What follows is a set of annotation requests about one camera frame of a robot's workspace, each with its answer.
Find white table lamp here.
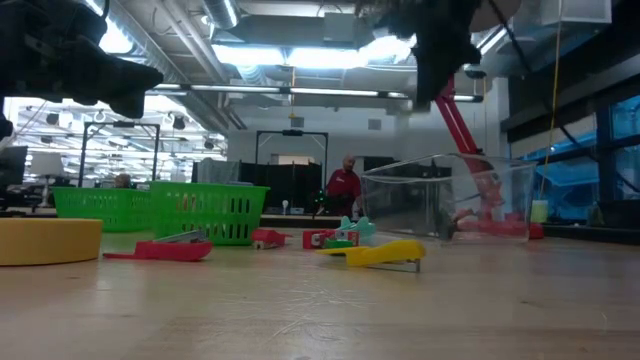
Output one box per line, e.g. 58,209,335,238
29,152,65,207

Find silver ventilation duct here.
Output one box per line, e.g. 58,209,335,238
201,0,242,30

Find clear plastic container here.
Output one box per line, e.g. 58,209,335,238
360,152,539,245

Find black partition screen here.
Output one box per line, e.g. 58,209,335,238
191,159,326,214

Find dark computer monitor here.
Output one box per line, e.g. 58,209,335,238
0,145,29,187

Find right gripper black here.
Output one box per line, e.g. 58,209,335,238
355,0,484,112

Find red stapler silver top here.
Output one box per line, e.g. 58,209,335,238
102,229,214,263

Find red desk lamp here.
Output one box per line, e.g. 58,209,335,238
433,0,546,240

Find black rig frame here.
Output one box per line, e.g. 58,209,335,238
255,129,330,216
78,121,162,189

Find teal staple remover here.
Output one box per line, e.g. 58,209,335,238
338,215,377,239

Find red green small box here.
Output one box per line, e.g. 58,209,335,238
302,228,360,250

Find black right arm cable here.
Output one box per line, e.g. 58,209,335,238
484,0,640,196

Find yellow tape roll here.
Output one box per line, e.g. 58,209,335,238
0,217,104,267

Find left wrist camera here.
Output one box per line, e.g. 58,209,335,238
9,0,109,37

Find green plastic basket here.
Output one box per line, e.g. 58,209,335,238
149,181,271,247
52,186,153,233

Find bright ceiling light panel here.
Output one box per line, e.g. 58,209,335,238
209,42,419,71

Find grey ceiling unit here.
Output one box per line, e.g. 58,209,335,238
322,12,359,44

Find long ceiling light strip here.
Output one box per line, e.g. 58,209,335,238
149,82,484,104

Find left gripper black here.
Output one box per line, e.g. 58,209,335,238
0,29,165,119

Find grey cloth cover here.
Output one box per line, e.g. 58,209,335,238
196,157,242,186

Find yellow stapler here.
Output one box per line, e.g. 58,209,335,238
314,239,428,274

